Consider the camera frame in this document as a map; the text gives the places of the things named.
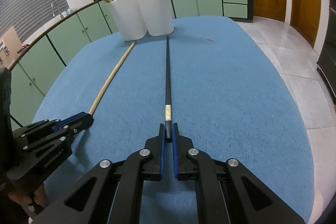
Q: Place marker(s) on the green lower kitchen cabinets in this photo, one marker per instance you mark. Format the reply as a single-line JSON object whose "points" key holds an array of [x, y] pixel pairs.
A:
{"points": [[38, 66]]}

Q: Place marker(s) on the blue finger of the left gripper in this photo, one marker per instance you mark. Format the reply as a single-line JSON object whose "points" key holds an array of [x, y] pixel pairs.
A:
{"points": [[78, 121]]}

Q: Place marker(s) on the brown cardboard board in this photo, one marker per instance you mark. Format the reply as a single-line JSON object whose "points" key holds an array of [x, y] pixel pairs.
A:
{"points": [[10, 45]]}

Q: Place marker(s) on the chrome sink faucet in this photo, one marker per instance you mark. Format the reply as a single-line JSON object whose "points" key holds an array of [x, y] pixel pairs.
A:
{"points": [[55, 8]]}

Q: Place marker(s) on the black chopstick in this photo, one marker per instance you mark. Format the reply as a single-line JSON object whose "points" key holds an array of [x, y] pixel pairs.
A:
{"points": [[168, 94]]}

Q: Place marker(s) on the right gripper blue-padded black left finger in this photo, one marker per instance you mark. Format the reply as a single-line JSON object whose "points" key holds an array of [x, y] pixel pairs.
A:
{"points": [[110, 192]]}

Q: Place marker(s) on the plain bamboo chopstick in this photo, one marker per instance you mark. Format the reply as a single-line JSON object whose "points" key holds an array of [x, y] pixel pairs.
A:
{"points": [[109, 79]]}

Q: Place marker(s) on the black appliance at right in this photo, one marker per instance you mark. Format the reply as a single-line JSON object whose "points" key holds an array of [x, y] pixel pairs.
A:
{"points": [[327, 59]]}

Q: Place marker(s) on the blue table mat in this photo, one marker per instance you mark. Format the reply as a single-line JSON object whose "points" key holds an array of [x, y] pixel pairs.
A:
{"points": [[226, 96]]}

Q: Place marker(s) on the person's left hand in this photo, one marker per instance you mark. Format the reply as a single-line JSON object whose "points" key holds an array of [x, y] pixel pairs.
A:
{"points": [[39, 196]]}

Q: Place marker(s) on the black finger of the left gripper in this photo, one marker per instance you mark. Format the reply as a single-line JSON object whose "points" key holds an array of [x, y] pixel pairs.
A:
{"points": [[68, 128]]}

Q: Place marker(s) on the white plastic utensil holder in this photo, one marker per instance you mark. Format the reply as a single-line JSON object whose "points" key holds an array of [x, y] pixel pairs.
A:
{"points": [[136, 18]]}

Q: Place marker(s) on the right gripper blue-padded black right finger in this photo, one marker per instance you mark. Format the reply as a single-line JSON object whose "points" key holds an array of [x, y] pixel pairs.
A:
{"points": [[227, 191]]}

